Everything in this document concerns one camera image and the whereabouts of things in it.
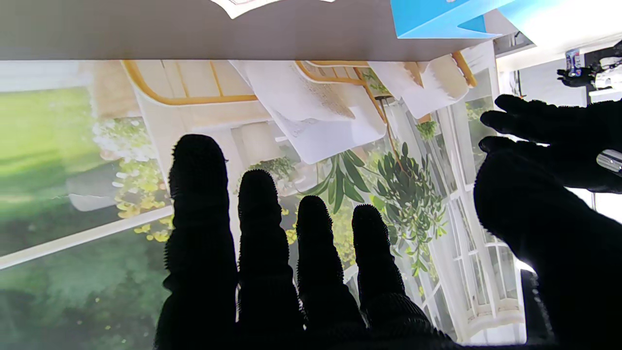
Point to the dark background lab equipment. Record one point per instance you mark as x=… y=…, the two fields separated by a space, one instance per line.
x=583 y=73

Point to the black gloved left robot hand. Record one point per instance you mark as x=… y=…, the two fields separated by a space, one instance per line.
x=573 y=136

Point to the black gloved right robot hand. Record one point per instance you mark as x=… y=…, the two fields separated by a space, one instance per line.
x=262 y=291

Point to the white lined paper sheets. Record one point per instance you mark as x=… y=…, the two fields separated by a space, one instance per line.
x=243 y=5

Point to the blue file box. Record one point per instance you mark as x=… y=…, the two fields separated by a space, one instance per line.
x=427 y=17

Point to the printed garden window backdrop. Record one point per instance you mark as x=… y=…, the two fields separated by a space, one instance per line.
x=73 y=194

